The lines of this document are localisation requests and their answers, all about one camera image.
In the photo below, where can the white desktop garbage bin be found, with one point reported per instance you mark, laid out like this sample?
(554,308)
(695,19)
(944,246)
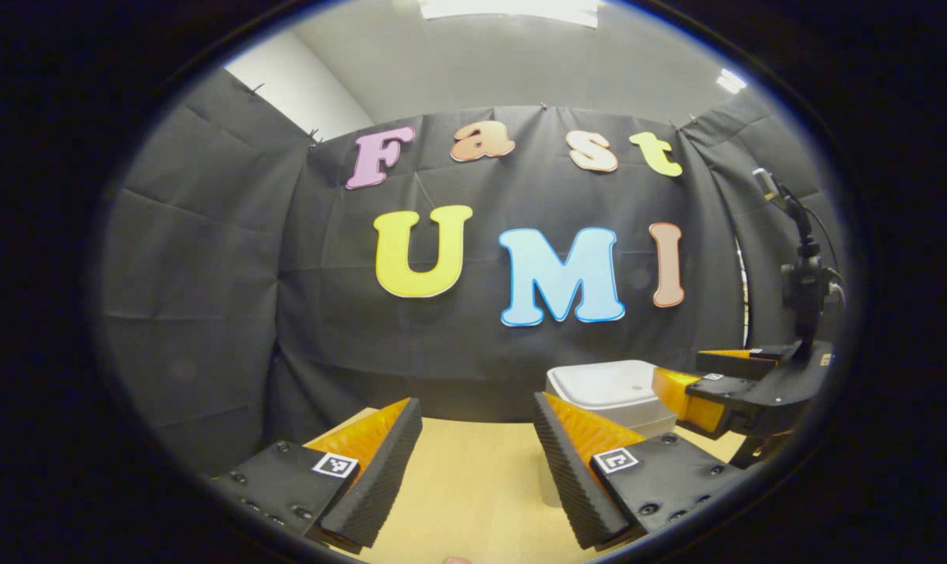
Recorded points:
(606,388)

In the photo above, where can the wooden desktop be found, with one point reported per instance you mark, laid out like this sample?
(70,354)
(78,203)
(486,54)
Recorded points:
(473,493)

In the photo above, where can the long ceiling light panel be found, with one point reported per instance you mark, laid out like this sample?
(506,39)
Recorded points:
(512,9)

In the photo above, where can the small ceiling light panel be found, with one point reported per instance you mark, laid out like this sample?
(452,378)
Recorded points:
(731,81)

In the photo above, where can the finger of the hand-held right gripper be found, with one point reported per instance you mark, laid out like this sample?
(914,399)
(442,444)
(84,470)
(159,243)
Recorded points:
(724,388)
(735,364)

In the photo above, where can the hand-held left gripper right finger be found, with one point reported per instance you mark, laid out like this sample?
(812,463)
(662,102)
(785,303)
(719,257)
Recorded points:
(571,478)

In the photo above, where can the black backdrop cloth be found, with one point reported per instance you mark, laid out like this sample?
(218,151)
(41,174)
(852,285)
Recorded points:
(324,337)

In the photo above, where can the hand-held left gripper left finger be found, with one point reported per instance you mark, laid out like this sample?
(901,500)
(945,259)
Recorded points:
(379,470)

